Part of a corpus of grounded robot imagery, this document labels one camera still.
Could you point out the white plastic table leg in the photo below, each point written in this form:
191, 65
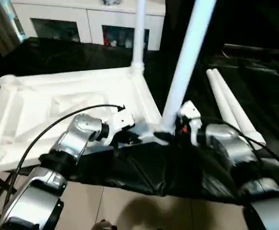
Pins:
139, 31
235, 107
189, 60
219, 95

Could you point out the white plastic table top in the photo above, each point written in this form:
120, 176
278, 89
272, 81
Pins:
46, 95

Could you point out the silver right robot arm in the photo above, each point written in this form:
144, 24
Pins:
230, 141

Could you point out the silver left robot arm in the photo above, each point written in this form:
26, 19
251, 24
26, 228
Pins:
81, 129

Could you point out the black glossy mat cloth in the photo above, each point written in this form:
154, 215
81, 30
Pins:
165, 167

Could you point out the red bottle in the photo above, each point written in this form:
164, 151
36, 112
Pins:
106, 39

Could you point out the black monitor bar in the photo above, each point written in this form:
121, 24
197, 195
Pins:
261, 49

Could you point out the white glass door cabinet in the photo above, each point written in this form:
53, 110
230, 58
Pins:
86, 16

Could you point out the dark patterned bundle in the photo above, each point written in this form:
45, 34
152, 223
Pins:
110, 2

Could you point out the blue white patterned panel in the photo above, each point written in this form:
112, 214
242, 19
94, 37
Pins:
18, 24

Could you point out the grey curtain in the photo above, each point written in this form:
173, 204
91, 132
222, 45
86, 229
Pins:
3, 26

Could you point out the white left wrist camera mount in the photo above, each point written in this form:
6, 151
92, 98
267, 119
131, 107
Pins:
121, 122

